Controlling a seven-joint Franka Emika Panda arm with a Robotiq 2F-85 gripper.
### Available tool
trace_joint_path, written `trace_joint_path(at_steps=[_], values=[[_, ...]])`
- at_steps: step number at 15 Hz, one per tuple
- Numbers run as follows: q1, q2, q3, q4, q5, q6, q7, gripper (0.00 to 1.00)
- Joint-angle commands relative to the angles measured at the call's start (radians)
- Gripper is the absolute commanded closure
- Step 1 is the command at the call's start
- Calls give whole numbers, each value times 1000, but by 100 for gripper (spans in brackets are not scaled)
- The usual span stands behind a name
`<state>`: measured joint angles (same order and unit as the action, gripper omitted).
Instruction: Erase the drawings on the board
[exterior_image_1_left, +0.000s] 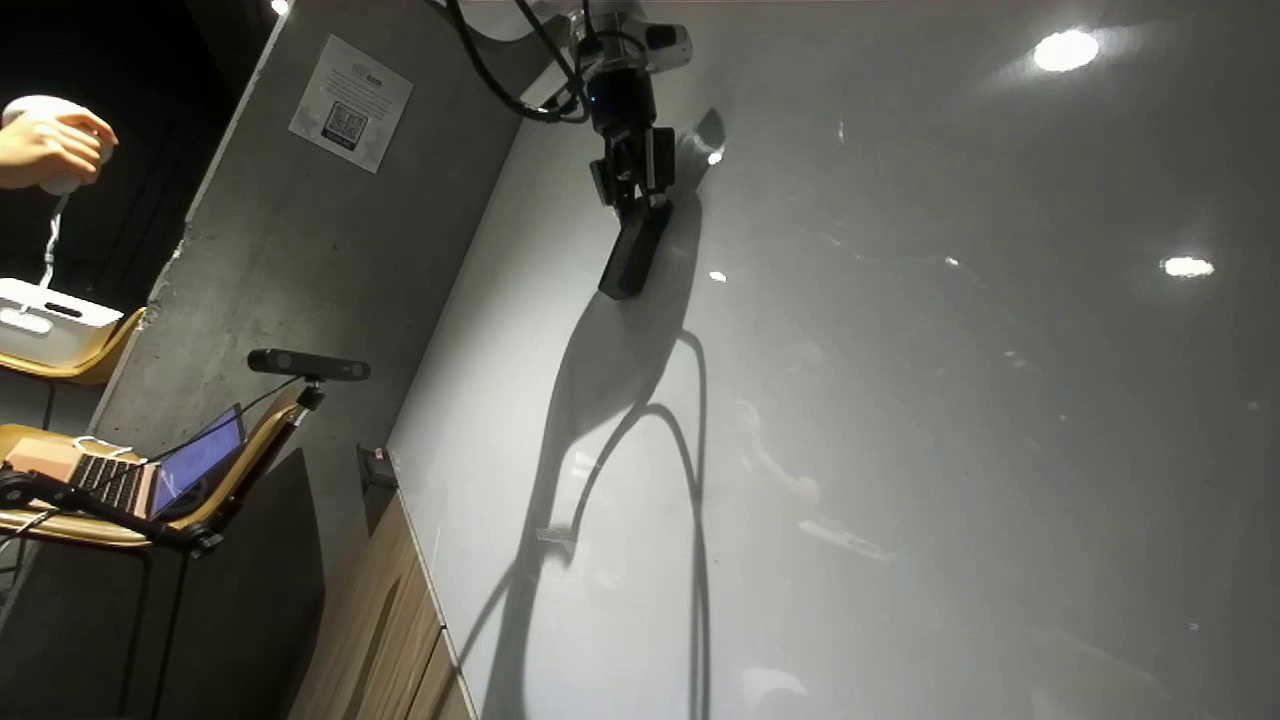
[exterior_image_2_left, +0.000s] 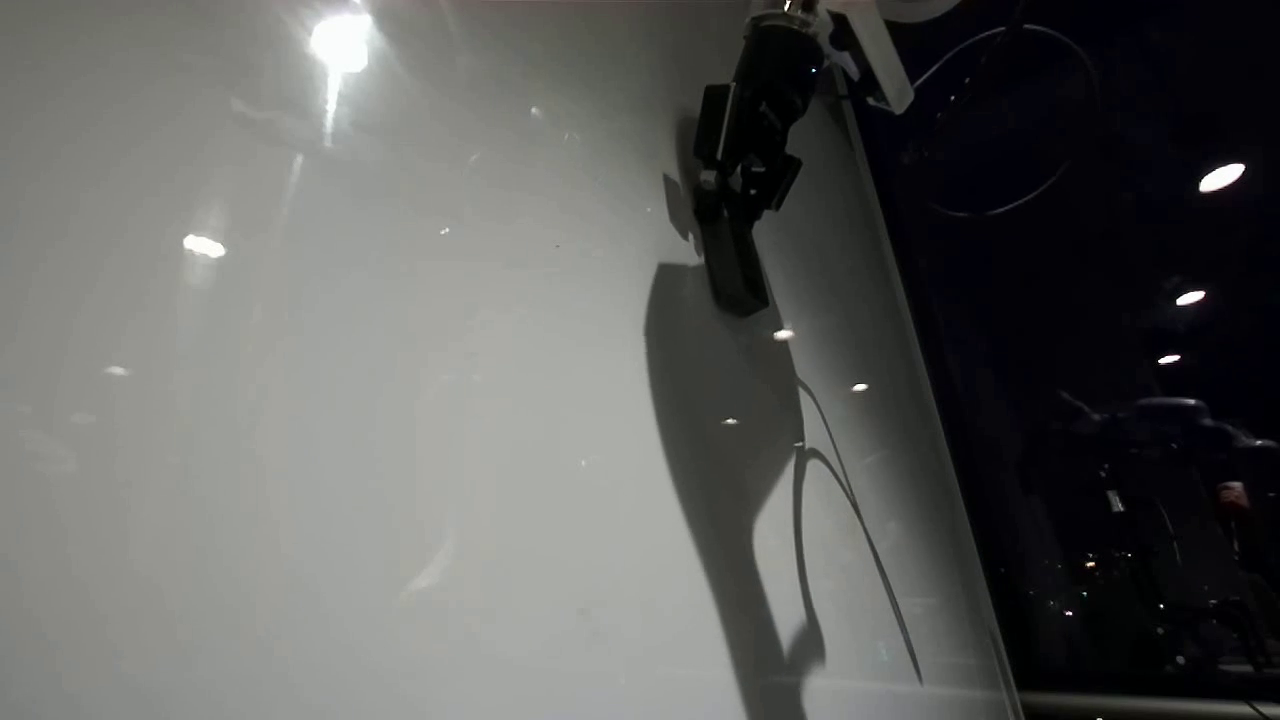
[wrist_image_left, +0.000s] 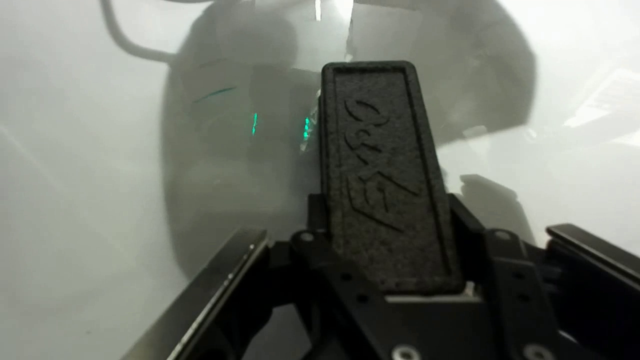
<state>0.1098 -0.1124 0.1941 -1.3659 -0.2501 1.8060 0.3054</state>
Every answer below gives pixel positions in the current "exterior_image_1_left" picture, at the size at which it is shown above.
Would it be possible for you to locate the flat white device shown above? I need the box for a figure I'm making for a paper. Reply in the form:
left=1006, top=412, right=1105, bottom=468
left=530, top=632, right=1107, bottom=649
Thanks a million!
left=0, top=271, right=122, bottom=335

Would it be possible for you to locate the black board eraser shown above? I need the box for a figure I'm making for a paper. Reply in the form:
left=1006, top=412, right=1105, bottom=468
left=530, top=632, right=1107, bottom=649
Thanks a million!
left=597, top=197, right=678, bottom=304

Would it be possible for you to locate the thin white cord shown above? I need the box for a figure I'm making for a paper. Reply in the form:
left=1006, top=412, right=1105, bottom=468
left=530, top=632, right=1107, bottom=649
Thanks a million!
left=32, top=185, right=72, bottom=291

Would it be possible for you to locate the open laptop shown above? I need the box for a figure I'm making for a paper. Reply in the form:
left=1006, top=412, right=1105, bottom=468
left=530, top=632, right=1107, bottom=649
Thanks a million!
left=0, top=402, right=252, bottom=522

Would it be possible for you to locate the black plug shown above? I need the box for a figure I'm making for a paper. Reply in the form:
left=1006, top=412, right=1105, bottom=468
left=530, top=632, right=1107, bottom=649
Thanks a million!
left=350, top=439, right=401, bottom=504

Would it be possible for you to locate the yellow chair with laptop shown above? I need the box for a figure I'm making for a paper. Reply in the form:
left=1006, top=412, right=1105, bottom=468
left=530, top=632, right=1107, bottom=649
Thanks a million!
left=0, top=378, right=328, bottom=720

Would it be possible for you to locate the white paper with QR code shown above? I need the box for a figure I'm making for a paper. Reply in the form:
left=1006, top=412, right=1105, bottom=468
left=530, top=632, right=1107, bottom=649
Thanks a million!
left=282, top=32, right=414, bottom=179

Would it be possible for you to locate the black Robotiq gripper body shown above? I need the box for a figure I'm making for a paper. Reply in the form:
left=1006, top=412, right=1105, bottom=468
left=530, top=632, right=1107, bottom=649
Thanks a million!
left=584, top=64, right=663, bottom=143

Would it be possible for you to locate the person's hand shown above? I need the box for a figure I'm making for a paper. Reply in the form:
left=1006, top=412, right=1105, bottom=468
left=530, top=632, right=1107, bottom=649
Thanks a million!
left=0, top=88, right=122, bottom=200

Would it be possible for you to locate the black stereo camera bar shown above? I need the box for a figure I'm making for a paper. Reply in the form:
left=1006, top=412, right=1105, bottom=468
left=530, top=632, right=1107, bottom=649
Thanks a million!
left=244, top=343, right=375, bottom=386

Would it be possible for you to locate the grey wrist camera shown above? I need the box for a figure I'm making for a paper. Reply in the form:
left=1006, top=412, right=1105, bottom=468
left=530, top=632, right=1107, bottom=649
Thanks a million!
left=525, top=64, right=593, bottom=120

